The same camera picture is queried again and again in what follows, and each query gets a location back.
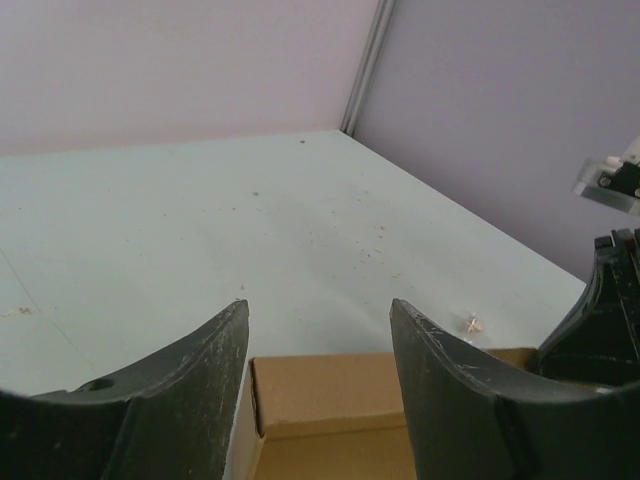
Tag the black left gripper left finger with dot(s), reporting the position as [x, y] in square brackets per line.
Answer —
[167, 416]

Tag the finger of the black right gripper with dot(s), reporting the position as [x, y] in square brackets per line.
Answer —
[598, 340]

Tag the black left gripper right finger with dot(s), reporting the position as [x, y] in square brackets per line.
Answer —
[471, 415]

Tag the brown cardboard box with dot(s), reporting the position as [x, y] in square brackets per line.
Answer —
[322, 417]

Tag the small crumpled plastic scrap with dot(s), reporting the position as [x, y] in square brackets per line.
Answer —
[471, 329]

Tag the right aluminium frame post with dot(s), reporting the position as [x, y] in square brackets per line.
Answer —
[364, 76]

